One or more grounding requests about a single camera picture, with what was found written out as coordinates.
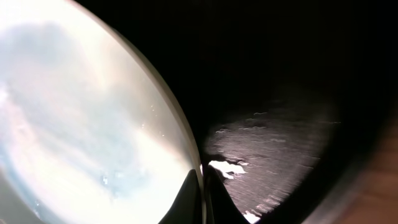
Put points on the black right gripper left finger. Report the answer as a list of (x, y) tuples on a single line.
[(186, 208)]

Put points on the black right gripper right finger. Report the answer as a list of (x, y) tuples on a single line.
[(220, 209)]

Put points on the pale green plate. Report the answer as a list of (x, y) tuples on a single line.
[(90, 132)]

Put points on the round black tray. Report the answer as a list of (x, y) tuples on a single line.
[(288, 100)]

